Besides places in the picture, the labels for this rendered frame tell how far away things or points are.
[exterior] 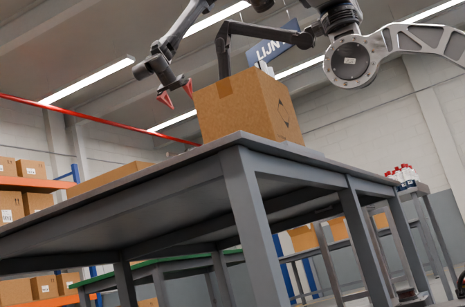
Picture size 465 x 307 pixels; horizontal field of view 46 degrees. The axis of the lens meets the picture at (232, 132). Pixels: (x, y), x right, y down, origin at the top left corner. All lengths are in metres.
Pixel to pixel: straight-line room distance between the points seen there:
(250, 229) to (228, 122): 0.51
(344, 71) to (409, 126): 8.12
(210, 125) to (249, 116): 0.14
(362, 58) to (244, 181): 0.82
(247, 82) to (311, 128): 8.78
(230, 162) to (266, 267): 0.26
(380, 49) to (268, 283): 1.00
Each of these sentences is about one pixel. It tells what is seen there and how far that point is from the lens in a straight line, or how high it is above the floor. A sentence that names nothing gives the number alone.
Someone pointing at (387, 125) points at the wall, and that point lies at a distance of 10.14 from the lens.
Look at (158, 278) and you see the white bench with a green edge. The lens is 3.61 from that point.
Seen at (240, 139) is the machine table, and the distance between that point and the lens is 1.31.
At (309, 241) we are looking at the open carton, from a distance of 8.10.
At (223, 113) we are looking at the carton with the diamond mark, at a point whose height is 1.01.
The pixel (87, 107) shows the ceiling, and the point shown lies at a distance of 8.48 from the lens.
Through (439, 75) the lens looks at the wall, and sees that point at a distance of 10.20.
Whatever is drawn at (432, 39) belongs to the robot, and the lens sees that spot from 1.97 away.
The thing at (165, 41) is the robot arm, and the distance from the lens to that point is 2.04.
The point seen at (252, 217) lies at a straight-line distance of 1.31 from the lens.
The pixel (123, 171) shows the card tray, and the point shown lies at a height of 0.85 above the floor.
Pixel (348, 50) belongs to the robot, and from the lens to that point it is 2.00.
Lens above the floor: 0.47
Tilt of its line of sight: 16 degrees up
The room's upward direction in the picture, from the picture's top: 15 degrees counter-clockwise
